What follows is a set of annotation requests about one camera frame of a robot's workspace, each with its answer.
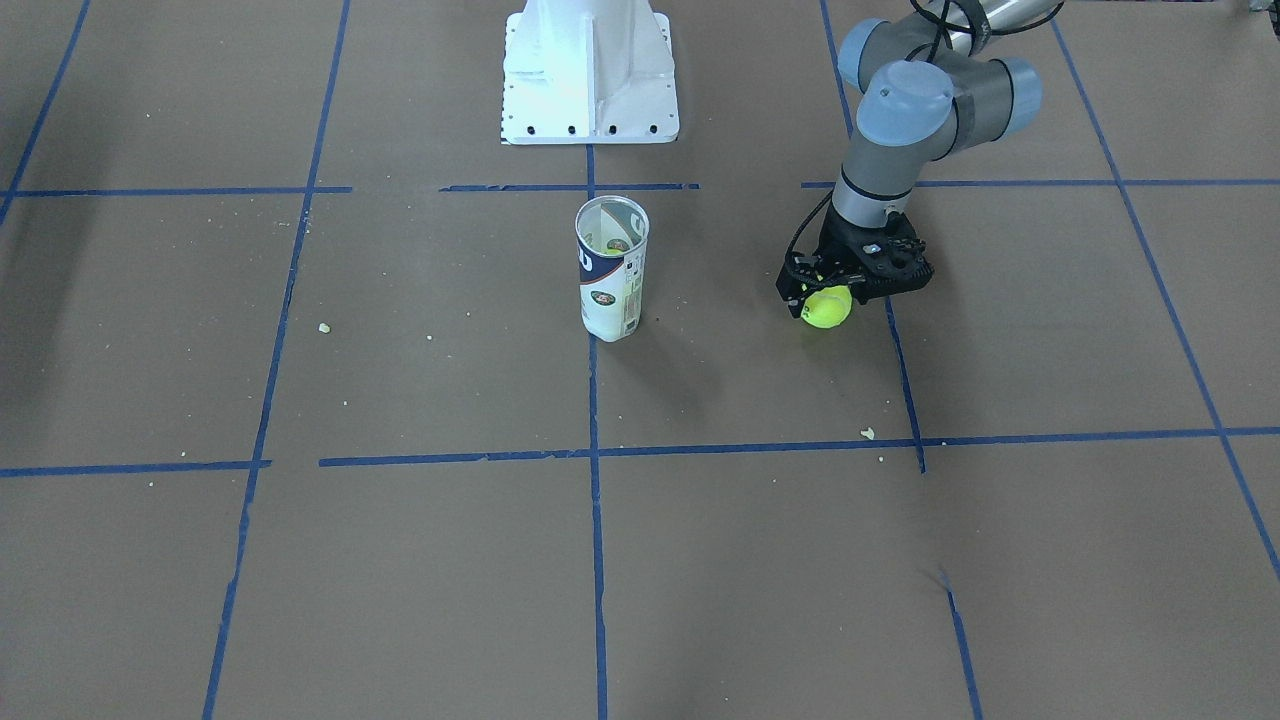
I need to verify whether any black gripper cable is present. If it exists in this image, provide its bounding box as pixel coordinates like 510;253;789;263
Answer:
786;190;835;263

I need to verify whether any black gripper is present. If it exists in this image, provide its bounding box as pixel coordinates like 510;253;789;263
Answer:
815;211;934;304

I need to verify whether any yellow tennis ball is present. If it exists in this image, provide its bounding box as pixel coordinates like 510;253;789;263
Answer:
800;284;855;329

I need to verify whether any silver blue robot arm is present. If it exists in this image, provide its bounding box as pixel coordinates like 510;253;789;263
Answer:
787;1;1061;305

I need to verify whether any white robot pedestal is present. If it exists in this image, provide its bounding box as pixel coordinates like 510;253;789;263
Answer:
500;1;681;146

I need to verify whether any clear tennis ball can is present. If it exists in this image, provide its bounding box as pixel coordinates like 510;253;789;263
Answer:
573;195;652;342

